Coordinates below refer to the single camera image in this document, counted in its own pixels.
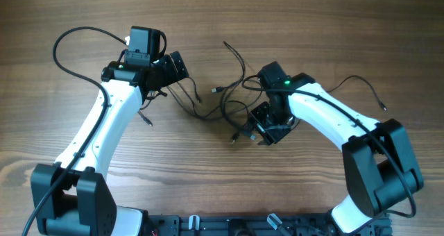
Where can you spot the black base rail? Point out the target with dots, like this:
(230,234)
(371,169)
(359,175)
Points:
(243,225)

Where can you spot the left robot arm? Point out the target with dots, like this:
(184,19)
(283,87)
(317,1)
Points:
(71,196)

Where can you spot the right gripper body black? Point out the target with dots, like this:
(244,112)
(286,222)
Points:
(265,125)

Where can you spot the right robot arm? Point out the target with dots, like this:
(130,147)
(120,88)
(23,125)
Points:
(381,170)

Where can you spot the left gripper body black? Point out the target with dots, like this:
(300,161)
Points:
(177,66)

